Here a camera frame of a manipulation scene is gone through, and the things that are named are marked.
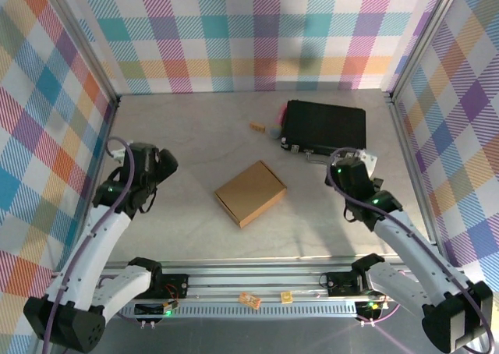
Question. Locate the aluminium frame post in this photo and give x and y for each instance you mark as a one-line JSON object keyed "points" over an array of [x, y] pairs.
{"points": [[83, 38], [423, 38]]}

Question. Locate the slotted metal grille strip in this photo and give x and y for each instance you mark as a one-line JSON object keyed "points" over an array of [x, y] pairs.
{"points": [[234, 311]]}

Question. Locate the orange printed tag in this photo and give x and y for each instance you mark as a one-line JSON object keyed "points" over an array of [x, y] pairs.
{"points": [[249, 300]]}

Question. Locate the aluminium side rail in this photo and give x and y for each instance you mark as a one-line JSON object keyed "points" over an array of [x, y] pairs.
{"points": [[409, 143], [109, 116]]}

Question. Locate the small blue-grey ball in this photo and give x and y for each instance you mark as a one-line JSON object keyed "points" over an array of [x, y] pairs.
{"points": [[275, 132]]}

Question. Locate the black controller board with light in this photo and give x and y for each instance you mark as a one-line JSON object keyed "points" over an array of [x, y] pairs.
{"points": [[154, 309], [370, 309]]}

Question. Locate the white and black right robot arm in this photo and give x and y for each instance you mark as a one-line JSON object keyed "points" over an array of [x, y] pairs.
{"points": [[421, 252]]}

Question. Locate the brown cardboard paper box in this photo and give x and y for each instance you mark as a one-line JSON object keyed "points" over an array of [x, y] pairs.
{"points": [[251, 194]]}

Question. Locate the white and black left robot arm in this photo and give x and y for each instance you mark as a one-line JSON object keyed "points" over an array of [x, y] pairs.
{"points": [[101, 245]]}

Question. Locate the small yellow tag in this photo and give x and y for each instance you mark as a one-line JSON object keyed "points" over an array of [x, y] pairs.
{"points": [[286, 296]]}

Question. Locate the printed wooden block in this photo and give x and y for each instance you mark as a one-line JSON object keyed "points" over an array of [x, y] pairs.
{"points": [[257, 126]]}

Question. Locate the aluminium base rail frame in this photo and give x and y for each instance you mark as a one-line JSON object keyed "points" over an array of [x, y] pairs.
{"points": [[253, 278]]}

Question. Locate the small pink object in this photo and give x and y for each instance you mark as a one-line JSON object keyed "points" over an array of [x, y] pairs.
{"points": [[280, 116]]}

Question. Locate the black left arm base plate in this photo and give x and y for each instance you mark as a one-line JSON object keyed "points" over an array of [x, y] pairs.
{"points": [[175, 284]]}

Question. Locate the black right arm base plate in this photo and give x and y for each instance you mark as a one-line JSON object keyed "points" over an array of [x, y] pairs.
{"points": [[343, 282]]}

